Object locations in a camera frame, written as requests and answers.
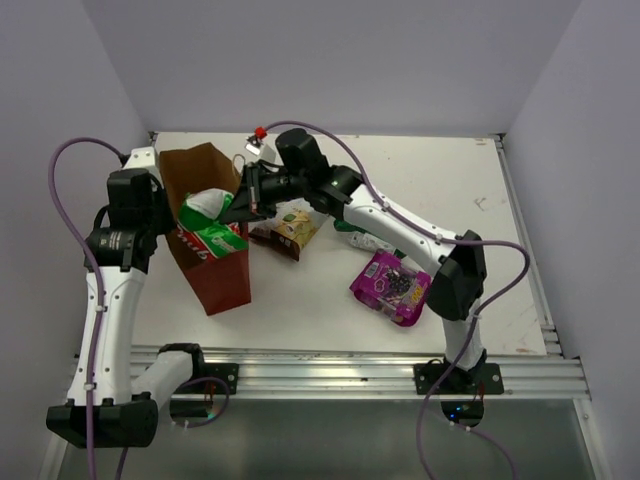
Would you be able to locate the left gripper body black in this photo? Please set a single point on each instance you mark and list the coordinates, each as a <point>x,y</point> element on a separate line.
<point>159,214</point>

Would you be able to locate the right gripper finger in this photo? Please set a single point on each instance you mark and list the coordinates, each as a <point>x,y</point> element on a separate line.
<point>245,217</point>
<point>240,202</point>

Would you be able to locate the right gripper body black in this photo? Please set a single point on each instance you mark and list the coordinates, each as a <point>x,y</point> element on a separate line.
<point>254,180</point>

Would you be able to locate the green white chips bag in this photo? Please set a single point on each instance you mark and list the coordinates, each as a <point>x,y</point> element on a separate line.
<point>200,229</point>

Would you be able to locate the red brown paper bag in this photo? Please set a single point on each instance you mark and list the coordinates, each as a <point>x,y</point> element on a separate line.
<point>200,183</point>

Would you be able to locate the dark green snack bag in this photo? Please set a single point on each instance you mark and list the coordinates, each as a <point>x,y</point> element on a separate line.
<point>363,240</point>

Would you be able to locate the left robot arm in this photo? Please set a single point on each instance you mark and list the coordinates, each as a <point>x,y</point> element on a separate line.
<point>105,407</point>

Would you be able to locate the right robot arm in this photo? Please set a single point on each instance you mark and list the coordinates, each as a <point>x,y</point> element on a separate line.
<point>296,168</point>

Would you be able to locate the brown yellow chips bag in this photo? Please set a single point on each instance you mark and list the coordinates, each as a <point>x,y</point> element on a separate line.
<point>291,230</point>

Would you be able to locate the purple candy bag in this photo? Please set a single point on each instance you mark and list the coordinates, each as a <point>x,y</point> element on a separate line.
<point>387,286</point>

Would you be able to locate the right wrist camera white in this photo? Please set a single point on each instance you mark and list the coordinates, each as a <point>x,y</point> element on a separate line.
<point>255,145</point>

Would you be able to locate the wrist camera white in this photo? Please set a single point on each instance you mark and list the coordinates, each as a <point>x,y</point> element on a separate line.
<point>142,158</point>
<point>255,145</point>

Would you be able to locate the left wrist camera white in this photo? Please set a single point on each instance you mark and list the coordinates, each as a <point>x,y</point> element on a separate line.
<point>142,158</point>

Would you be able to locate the aluminium rail frame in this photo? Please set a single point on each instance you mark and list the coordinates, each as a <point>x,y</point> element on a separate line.
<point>303,335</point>

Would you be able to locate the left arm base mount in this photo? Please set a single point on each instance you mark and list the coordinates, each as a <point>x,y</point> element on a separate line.
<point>228,373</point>

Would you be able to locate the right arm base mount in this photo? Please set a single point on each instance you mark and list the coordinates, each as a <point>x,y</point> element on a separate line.
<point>485,379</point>

